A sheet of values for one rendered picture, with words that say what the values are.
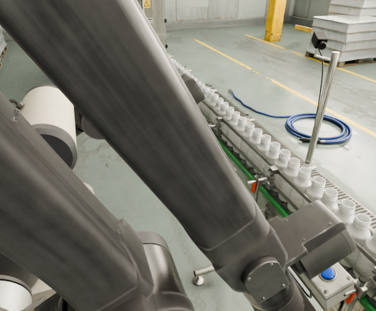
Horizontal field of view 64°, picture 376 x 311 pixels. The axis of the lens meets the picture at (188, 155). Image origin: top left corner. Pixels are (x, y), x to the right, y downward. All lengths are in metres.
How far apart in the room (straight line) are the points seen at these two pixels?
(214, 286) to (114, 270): 1.88
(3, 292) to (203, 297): 1.71
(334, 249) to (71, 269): 0.25
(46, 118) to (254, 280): 0.28
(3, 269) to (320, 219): 0.35
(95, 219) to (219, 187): 0.08
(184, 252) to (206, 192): 2.05
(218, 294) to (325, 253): 1.74
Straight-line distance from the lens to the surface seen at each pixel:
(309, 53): 7.64
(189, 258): 2.21
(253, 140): 1.24
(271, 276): 0.29
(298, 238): 0.33
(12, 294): 0.41
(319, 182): 1.04
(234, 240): 0.24
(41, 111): 0.39
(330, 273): 0.81
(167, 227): 2.42
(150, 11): 4.67
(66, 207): 0.19
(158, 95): 0.16
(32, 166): 0.17
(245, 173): 1.28
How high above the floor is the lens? 1.72
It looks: 32 degrees down
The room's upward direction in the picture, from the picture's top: straight up
